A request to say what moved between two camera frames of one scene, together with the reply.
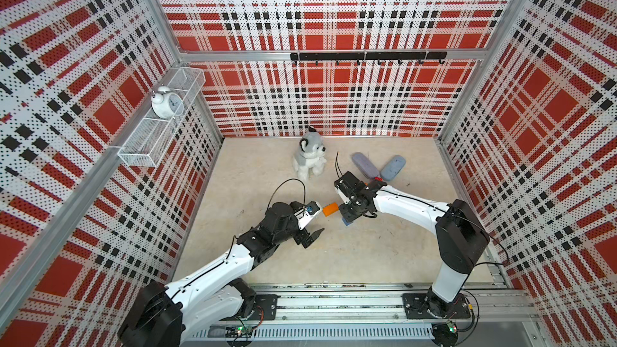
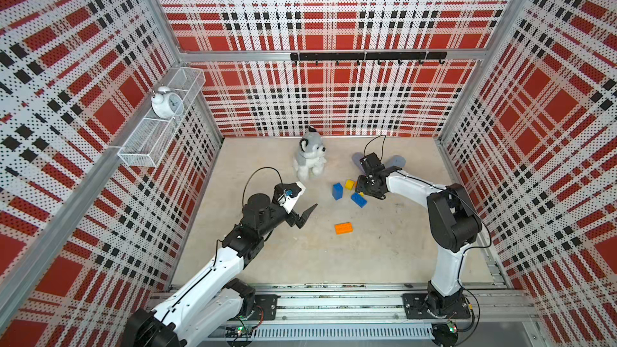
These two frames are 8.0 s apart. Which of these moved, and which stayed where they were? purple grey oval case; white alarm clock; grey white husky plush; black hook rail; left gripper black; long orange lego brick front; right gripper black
Moved: left gripper black; long orange lego brick front; right gripper black
Stayed: white alarm clock; purple grey oval case; grey white husky plush; black hook rail
